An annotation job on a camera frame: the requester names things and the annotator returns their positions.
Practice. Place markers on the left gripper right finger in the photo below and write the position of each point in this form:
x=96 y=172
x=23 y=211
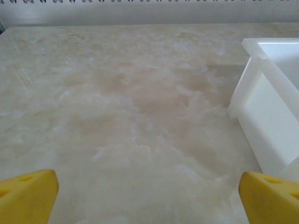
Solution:
x=271 y=203

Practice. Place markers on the white plastic bin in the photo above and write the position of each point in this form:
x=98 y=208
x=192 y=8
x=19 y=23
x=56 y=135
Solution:
x=261 y=116

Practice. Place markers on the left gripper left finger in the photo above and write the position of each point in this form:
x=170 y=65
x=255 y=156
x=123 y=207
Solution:
x=25 y=200

